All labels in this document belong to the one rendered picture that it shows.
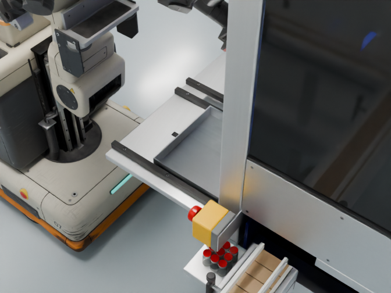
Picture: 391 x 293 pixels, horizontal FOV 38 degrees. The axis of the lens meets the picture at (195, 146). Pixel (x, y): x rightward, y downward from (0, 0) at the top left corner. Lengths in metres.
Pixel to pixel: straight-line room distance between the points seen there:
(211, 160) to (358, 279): 0.56
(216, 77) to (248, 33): 0.88
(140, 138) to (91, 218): 0.74
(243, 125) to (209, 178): 0.46
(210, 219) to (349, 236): 0.31
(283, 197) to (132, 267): 1.33
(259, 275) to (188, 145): 0.47
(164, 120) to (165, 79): 1.47
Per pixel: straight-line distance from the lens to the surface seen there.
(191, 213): 1.31
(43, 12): 1.59
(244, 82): 1.03
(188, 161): 1.57
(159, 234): 2.49
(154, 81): 3.14
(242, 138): 1.13
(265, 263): 1.34
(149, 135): 1.65
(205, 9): 1.44
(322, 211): 1.14
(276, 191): 1.18
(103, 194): 2.31
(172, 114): 1.70
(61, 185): 2.35
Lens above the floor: 2.08
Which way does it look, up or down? 48 degrees down
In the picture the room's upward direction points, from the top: straight up
